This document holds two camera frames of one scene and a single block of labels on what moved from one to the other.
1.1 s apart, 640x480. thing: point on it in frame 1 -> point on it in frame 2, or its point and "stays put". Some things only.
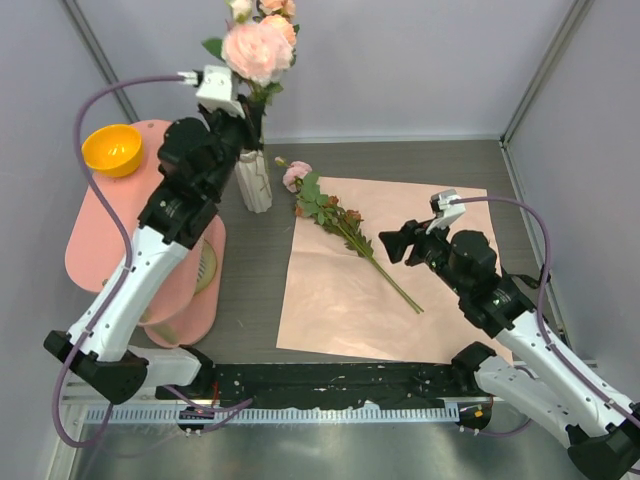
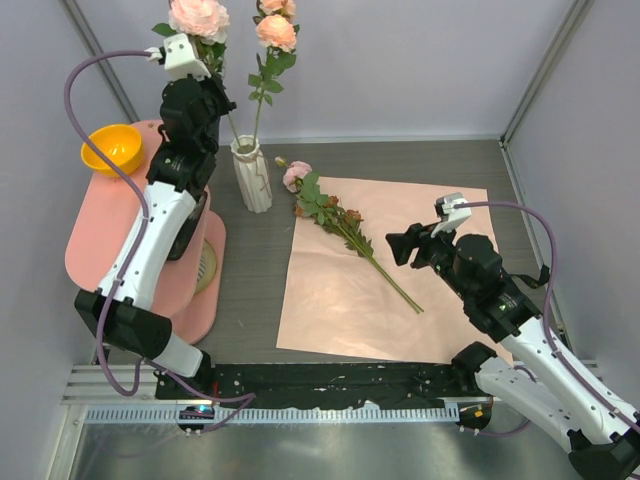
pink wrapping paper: x=343 y=295 stays put
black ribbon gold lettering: x=532 y=283 stays put
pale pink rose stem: x=253 y=55 -> x=207 y=24
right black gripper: x=413 y=232 stays put
